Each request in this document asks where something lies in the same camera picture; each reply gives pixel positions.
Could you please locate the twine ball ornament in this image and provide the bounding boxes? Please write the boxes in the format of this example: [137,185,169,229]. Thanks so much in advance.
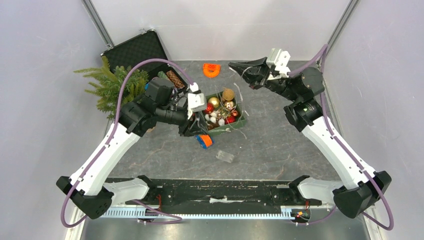
[221,88,236,101]

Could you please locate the orange plastic piece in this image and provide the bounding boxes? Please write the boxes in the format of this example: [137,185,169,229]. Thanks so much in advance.
[202,63,221,78]

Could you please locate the green ornament box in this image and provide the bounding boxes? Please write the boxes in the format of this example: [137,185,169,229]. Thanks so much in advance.
[203,91,247,137]

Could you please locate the clear battery box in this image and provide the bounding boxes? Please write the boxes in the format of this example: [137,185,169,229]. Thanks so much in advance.
[216,150,235,163]

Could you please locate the red glitter bauble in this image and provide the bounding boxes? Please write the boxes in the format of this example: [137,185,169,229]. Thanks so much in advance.
[204,102,215,115]

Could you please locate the gold bauble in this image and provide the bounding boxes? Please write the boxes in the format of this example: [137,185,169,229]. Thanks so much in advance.
[208,96,221,109]

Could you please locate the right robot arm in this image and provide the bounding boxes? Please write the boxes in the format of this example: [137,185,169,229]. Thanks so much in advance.
[228,57,392,219]

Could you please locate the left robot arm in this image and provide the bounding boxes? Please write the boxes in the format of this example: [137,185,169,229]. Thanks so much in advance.
[56,77,208,220]

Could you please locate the small green christmas tree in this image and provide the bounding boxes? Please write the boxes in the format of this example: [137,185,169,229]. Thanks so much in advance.
[74,56,149,120]

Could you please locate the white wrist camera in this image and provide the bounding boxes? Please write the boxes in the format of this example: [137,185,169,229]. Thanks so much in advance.
[187,93,207,119]
[266,48,291,80]

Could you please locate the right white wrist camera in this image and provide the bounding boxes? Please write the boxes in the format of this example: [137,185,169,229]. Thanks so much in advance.
[266,48,291,80]

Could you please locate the black poker chip case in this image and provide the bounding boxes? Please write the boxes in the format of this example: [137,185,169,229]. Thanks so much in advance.
[100,29,188,89]

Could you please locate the clear fairy light string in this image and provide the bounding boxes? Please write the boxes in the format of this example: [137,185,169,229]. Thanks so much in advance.
[228,64,253,140]

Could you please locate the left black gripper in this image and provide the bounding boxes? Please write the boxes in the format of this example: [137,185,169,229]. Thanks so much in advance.
[156,104,209,139]

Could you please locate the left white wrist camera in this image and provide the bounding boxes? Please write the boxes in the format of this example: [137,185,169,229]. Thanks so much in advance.
[187,93,207,119]

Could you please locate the blue orange toy car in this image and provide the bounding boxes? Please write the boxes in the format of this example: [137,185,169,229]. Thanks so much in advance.
[195,134,215,149]

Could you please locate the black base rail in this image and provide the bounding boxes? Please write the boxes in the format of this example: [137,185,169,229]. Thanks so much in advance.
[102,177,322,216]

